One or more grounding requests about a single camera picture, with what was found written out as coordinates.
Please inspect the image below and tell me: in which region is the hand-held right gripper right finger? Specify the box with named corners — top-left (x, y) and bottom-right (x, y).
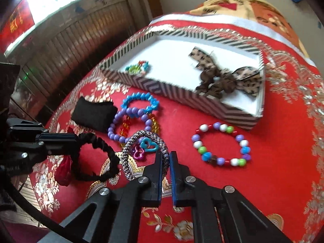
top-left (170, 151), bottom-right (294, 243)

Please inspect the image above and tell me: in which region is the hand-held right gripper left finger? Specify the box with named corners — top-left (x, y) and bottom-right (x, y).
top-left (59, 150), bottom-right (163, 243)

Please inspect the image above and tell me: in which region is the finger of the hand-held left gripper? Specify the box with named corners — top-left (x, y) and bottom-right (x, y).
top-left (7, 118), bottom-right (76, 142)
top-left (10, 135), bottom-right (79, 167)

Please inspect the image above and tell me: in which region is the red satin bow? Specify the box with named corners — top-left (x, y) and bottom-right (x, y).
top-left (55, 154), bottom-right (74, 186)

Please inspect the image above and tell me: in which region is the silver spiral hair tie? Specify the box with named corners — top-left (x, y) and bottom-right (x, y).
top-left (121, 130), bottom-right (169, 181)

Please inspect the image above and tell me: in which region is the multicolour bead bracelet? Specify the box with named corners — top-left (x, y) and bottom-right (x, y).
top-left (192, 122), bottom-right (252, 168)

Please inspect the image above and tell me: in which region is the black knitted headband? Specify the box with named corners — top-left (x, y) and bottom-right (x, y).
top-left (71, 97), bottom-right (118, 133)

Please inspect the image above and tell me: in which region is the black scrunchie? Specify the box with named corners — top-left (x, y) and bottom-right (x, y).
top-left (72, 132), bottom-right (120, 182)

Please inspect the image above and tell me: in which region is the purple bead bracelet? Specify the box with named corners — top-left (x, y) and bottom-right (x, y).
top-left (108, 107), bottom-right (152, 143)

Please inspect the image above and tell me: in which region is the rainbow crystal bead bracelet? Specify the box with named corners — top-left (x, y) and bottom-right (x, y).
top-left (119, 114), bottom-right (162, 162)

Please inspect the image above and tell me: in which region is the blue bead bracelet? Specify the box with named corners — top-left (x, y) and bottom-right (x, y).
top-left (121, 92), bottom-right (159, 118)

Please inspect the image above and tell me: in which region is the striped cardboard box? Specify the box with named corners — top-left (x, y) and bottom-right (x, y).
top-left (99, 29), bottom-right (266, 131)

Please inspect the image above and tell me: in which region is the wooden panelled door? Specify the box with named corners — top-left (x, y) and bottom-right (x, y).
top-left (0, 0), bottom-right (162, 122)

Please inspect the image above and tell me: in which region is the red embroidered tablecloth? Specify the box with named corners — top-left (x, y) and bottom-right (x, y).
top-left (32, 13), bottom-right (324, 243)

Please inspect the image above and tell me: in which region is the brown leopard bow scrunchie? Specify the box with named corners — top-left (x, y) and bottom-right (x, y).
top-left (188, 46), bottom-right (264, 98)

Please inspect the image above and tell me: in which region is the printed blanket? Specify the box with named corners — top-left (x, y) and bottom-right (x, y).
top-left (189, 0), bottom-right (310, 59)

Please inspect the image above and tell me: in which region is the red wall poster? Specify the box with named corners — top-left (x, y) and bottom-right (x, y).
top-left (0, 0), bottom-right (36, 53)

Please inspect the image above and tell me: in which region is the black cable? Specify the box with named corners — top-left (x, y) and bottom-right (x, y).
top-left (0, 177), bottom-right (86, 243)

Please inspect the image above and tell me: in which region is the green star bead bracelet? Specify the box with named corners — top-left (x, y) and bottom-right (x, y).
top-left (125, 60), bottom-right (152, 76)

